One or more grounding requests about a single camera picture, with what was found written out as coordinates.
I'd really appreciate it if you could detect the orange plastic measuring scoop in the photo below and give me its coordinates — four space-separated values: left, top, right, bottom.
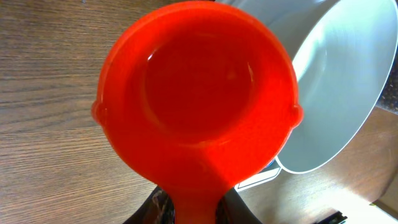
91 1 303 223

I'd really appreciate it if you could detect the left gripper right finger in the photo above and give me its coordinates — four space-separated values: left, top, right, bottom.
217 188 262 224

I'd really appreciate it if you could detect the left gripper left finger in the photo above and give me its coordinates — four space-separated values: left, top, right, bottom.
123 186 174 224

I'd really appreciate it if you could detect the white digital kitchen scale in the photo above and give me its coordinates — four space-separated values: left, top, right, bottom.
234 159 282 192

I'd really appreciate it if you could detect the white round bowl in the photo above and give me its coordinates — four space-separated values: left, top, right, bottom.
228 0 397 174

